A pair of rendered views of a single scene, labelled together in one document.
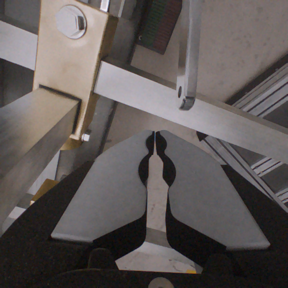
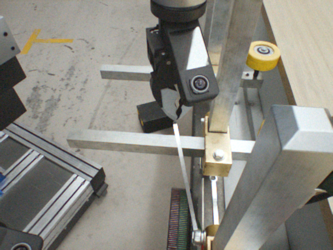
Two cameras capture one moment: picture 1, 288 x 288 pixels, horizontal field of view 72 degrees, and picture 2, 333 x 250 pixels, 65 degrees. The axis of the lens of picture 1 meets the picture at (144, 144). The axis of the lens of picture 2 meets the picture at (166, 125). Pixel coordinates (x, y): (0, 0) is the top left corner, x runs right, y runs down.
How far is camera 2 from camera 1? 0.35 m
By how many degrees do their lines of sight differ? 12
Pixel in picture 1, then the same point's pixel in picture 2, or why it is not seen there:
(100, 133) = (196, 134)
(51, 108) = (216, 121)
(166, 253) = (137, 69)
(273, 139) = (112, 138)
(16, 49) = (240, 144)
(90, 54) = (208, 148)
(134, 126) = (166, 169)
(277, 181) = (9, 149)
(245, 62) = not seen: outside the picture
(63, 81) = (217, 136)
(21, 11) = not seen: hidden behind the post
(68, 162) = not seen: hidden behind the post
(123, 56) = (195, 180)
